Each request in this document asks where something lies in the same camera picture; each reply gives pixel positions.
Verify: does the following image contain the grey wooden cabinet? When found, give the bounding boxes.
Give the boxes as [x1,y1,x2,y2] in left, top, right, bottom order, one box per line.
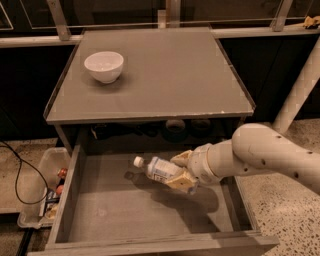
[44,28,255,150]

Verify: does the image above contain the dark tape roll left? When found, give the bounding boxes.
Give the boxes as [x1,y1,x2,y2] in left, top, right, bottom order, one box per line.
[161,119,188,143]

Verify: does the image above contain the dark tape roll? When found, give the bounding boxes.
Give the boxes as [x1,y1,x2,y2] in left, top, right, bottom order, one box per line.
[161,119,188,143]
[191,119,212,137]

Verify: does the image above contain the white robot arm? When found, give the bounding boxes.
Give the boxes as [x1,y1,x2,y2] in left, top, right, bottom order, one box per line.
[170,123,320,194]

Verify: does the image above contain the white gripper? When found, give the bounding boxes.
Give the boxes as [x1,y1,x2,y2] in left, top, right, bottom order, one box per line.
[165,143,221,194]

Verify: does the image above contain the white diagonal support post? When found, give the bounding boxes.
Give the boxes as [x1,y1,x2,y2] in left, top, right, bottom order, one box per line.
[272,38,320,133]

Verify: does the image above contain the blue plastic bottle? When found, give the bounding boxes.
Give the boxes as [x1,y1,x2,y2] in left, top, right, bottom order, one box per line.
[133,156,182,184]

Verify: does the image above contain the open grey top drawer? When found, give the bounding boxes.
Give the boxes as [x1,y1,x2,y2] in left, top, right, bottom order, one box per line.
[28,141,279,256]

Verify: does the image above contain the clear plastic storage bin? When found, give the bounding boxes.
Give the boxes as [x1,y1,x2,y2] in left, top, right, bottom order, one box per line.
[17,147,71,229]

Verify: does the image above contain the black cable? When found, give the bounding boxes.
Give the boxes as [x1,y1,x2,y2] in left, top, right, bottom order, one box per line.
[0,139,55,205]

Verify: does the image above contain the dark tape roll right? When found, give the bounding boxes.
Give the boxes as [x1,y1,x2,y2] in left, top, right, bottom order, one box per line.
[191,119,212,137]

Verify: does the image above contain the white ceramic bowl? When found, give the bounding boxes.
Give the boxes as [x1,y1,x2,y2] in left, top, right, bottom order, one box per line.
[84,51,124,84]

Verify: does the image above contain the metal railing frame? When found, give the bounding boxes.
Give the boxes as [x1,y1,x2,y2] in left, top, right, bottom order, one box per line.
[0,0,320,48]

